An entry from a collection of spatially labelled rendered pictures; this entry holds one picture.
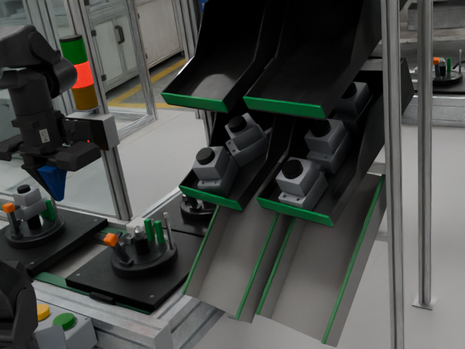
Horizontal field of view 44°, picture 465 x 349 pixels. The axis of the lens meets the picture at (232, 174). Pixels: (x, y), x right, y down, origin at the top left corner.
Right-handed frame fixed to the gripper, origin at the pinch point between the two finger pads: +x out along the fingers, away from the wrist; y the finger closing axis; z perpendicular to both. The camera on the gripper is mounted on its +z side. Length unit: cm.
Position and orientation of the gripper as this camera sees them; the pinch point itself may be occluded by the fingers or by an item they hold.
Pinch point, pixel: (54, 181)
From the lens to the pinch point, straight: 97.4
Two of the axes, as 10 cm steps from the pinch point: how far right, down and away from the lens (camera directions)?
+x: 1.3, 9.1, 4.0
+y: -8.4, -1.1, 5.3
